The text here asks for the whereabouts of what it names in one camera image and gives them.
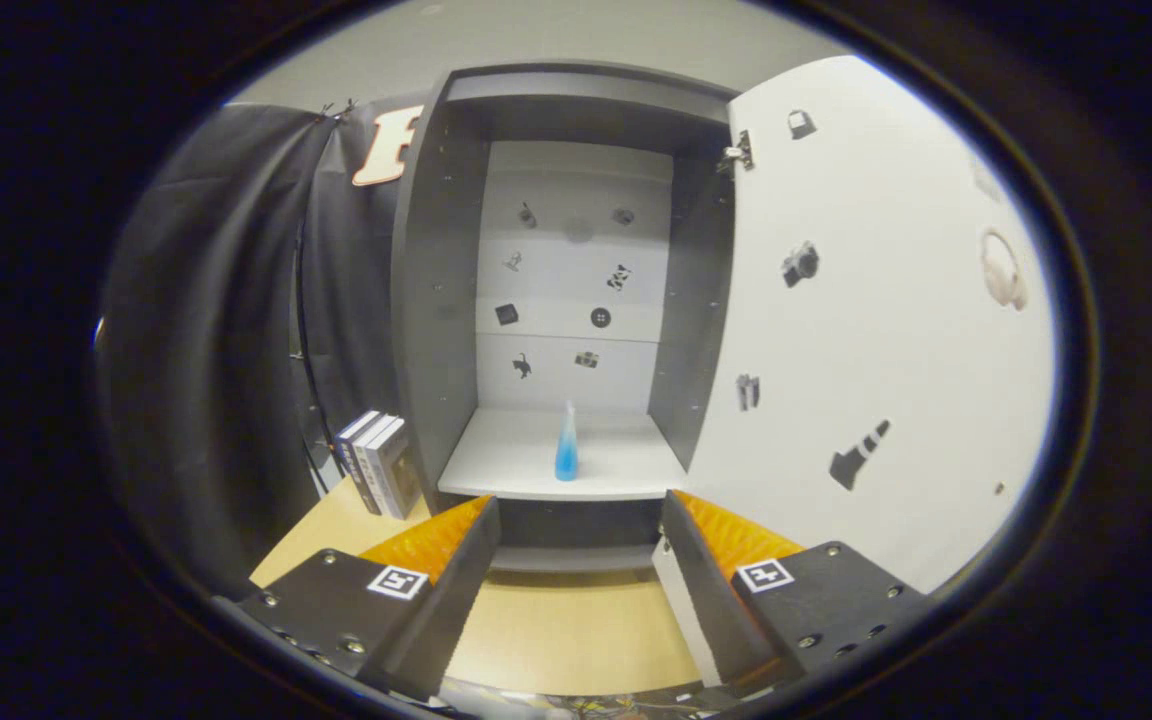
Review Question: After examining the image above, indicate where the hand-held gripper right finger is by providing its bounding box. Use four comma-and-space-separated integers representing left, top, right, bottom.
664, 489, 937, 699

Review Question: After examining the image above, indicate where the black backdrop cloth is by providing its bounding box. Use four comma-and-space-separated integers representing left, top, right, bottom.
96, 100, 427, 601

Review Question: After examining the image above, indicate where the pale grey cabinet door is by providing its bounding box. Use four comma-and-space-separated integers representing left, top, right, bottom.
681, 55, 1057, 596

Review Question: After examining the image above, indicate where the metal door hinge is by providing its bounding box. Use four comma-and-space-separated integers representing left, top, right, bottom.
719, 130, 757, 174

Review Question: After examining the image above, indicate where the cone-shaped plastic bottle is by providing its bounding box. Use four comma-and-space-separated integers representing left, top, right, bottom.
553, 400, 581, 483

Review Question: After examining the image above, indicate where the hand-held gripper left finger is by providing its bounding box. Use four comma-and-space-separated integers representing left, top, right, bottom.
211, 495, 502, 703

